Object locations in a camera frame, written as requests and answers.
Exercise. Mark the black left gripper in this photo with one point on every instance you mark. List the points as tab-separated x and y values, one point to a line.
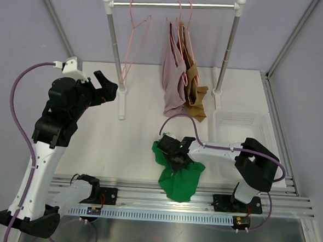
106	93

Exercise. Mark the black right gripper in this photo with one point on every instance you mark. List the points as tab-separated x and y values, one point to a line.
174	167

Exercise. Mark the green tank top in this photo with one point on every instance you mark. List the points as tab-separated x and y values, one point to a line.
179	186

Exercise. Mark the mauve pink tank top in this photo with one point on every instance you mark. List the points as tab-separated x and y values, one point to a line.
174	97

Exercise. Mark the pink hanger of mauve top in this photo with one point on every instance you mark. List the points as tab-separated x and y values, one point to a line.
177	59

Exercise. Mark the pink hanger of green top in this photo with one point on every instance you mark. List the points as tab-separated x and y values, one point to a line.
137	37

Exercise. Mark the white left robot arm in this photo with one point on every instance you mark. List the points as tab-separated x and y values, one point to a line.
68	100

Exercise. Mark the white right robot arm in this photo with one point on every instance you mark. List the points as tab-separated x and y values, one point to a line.
256	165

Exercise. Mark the tan brown tank top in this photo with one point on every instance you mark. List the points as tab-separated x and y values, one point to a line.
194	99

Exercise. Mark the pink hanger of tan top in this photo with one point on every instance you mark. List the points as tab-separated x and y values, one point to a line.
191	40

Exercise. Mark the white plastic basket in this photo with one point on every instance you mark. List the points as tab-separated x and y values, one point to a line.
236	126

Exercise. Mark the white clothes rack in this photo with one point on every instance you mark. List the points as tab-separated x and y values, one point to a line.
109	5

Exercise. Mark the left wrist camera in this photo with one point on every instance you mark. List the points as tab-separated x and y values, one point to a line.
72	68

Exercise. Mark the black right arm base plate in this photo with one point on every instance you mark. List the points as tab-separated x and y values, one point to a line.
227	203

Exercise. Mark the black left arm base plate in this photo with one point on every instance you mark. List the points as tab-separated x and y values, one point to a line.
105	195

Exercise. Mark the white slotted cable duct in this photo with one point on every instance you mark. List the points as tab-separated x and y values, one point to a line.
151	215

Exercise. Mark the aluminium front rail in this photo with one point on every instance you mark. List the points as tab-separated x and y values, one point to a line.
286	203

